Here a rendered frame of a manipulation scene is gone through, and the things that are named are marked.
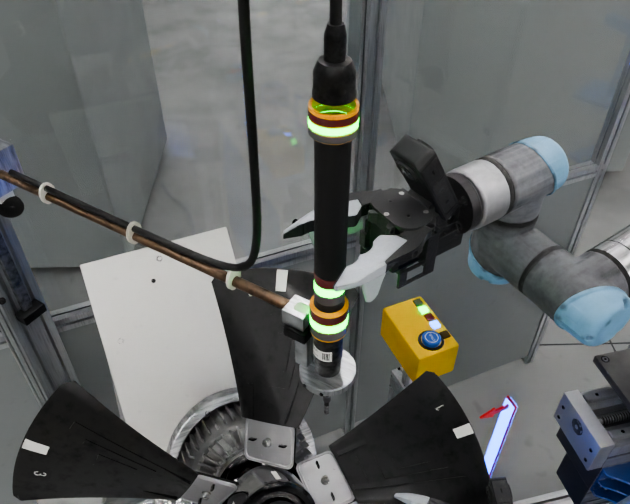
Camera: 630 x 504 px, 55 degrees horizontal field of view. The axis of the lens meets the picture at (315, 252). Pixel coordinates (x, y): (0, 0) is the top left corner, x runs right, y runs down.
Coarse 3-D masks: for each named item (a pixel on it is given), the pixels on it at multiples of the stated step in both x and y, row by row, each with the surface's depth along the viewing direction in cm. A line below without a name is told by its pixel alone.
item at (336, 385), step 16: (288, 304) 70; (288, 320) 70; (304, 320) 69; (288, 336) 71; (304, 336) 69; (304, 352) 72; (304, 368) 74; (352, 368) 74; (304, 384) 72; (320, 384) 72; (336, 384) 72; (352, 384) 73
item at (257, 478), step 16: (240, 464) 93; (256, 464) 93; (240, 480) 88; (256, 480) 85; (272, 480) 84; (288, 480) 85; (240, 496) 84; (256, 496) 82; (272, 496) 84; (288, 496) 85; (304, 496) 84
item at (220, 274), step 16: (0, 176) 90; (32, 192) 88; (64, 208) 85; (80, 208) 84; (112, 224) 81; (144, 240) 79; (176, 256) 77; (208, 272) 75; (224, 272) 74; (240, 288) 73; (256, 288) 72; (272, 304) 71
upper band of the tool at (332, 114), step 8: (312, 104) 52; (352, 104) 52; (312, 112) 50; (328, 112) 53; (336, 112) 53; (352, 112) 49; (328, 128) 50; (336, 128) 50; (328, 136) 50; (336, 136) 50; (328, 144) 51; (336, 144) 51
